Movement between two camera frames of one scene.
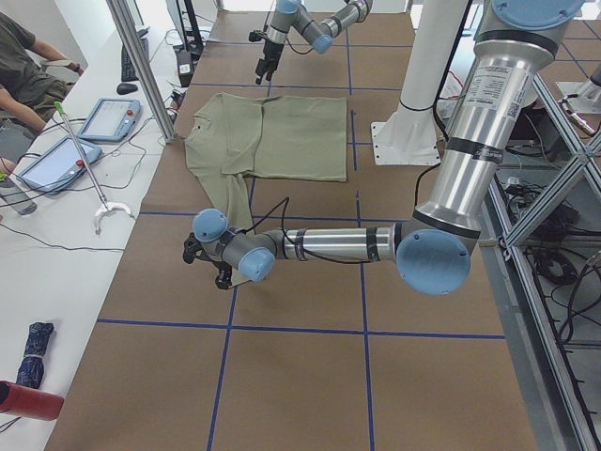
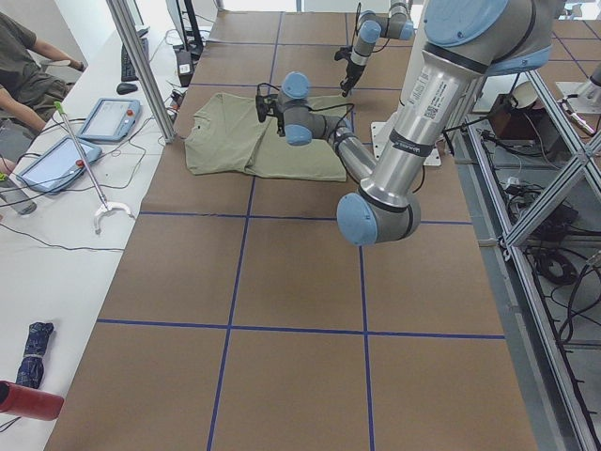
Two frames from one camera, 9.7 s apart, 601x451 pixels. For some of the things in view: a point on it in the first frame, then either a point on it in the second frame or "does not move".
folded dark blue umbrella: x=32 y=365 does not move
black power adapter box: x=185 y=68 does not move
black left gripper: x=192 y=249 to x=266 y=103
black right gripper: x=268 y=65 to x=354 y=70
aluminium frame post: x=129 y=26 does not move
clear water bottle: x=17 y=196 does not move
